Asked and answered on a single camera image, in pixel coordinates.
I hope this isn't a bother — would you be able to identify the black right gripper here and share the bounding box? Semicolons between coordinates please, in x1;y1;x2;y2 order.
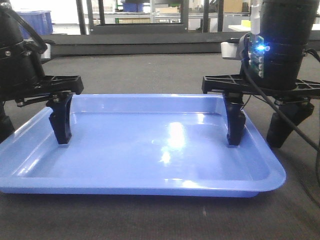
201;41;320;149

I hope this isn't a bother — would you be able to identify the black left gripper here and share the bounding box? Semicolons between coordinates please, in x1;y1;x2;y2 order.
0;41;84;145

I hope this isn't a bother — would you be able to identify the blue plastic tray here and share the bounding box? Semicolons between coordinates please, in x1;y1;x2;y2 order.
0;94;286;198

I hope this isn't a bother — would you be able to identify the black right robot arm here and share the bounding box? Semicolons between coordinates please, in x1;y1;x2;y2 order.
202;0;320;148

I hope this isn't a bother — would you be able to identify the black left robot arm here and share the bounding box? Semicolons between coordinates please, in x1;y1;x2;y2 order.
0;0;84;145

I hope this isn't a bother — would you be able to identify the green circuit board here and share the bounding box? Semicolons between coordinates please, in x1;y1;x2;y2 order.
248;33;270;78

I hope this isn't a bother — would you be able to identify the yellow box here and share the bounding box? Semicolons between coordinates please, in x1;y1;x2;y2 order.
241;19;251;28

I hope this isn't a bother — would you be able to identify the blue storage bin background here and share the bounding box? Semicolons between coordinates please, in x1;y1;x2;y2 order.
17;10;53;36

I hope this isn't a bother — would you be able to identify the white background table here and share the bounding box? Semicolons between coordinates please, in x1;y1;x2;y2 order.
228;23;320;32

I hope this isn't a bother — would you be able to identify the cardboard box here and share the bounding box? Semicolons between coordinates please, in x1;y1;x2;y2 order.
223;0;243;13

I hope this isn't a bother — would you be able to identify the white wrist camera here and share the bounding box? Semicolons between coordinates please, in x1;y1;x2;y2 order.
220;41;244;61
40;43;51;61

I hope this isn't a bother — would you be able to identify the black cable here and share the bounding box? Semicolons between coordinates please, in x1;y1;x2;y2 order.
238;33;320;216

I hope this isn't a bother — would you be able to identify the black table edge rail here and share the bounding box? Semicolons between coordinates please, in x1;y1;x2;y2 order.
41;31;320;57

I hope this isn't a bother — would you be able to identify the black metal frame rack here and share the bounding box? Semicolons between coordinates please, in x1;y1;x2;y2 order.
76;0;225;35

